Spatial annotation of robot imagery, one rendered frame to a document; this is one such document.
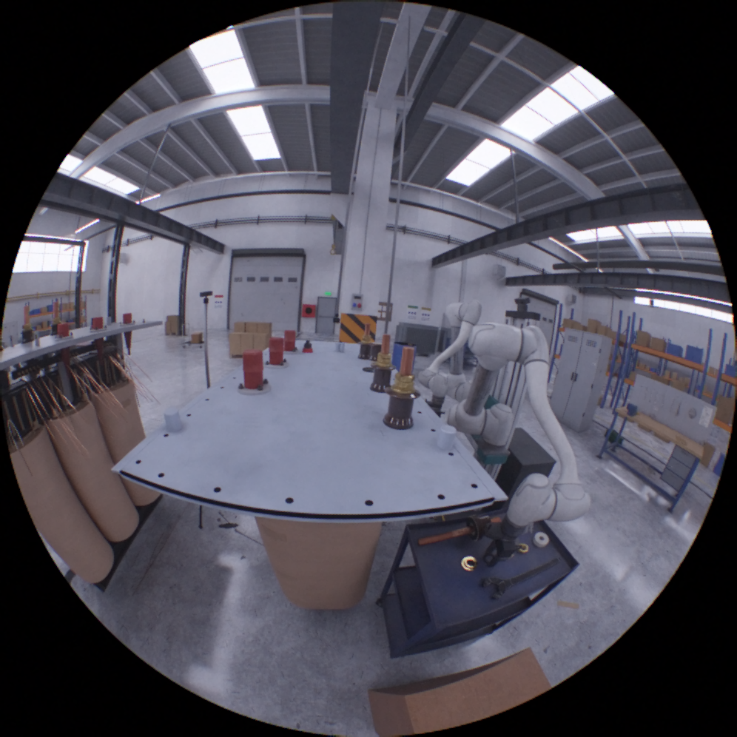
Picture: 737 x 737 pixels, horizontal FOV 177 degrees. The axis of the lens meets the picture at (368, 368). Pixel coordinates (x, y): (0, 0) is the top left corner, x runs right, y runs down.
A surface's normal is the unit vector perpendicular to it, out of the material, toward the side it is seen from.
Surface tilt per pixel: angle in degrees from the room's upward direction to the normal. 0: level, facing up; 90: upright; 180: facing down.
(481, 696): 0
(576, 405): 90
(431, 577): 0
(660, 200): 90
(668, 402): 90
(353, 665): 0
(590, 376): 90
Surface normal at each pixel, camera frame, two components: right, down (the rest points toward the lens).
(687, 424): -0.99, -0.06
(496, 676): 0.09, -0.97
